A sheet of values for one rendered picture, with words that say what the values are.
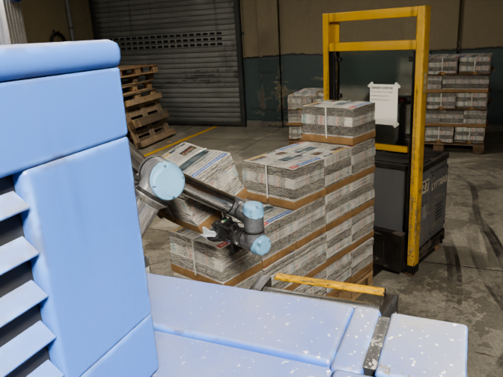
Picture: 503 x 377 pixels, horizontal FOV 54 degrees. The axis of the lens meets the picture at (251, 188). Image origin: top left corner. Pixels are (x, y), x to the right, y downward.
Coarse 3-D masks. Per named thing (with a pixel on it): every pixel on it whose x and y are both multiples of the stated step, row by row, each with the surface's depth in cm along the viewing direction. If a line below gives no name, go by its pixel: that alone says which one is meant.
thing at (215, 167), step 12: (204, 156) 215; (216, 156) 210; (228, 156) 208; (192, 168) 208; (204, 168) 203; (216, 168) 205; (228, 168) 210; (204, 180) 203; (216, 180) 207; (228, 180) 211; (240, 180) 215; (228, 192) 212; (180, 204) 203; (192, 204) 201; (204, 204) 205; (180, 216) 211; (192, 216) 202; (204, 216) 206
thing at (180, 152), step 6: (180, 144) 232; (186, 144) 230; (192, 144) 229; (174, 150) 228; (180, 150) 227; (186, 150) 226; (192, 150) 224; (162, 156) 227; (168, 156) 225; (174, 156) 224; (180, 156) 223; (186, 156) 221; (174, 162) 220; (162, 210) 223
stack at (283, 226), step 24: (336, 192) 295; (264, 216) 260; (288, 216) 261; (312, 216) 280; (336, 216) 299; (192, 240) 237; (288, 240) 265; (312, 240) 284; (336, 240) 304; (192, 264) 242; (216, 264) 229; (240, 264) 238; (288, 264) 268; (312, 264) 287; (336, 264) 308; (312, 288) 290
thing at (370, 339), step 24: (360, 312) 36; (360, 336) 34; (384, 336) 34; (408, 336) 33; (432, 336) 33; (456, 336) 33; (336, 360) 31; (360, 360) 31; (384, 360) 31; (408, 360) 31; (432, 360) 31; (456, 360) 31
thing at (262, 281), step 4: (260, 276) 203; (264, 276) 202; (268, 276) 202; (256, 280) 200; (260, 280) 200; (264, 280) 199; (268, 280) 199; (252, 284) 196; (256, 284) 196; (260, 284) 196; (264, 284) 196; (268, 284) 199; (252, 288) 193; (256, 288) 193; (260, 288) 193
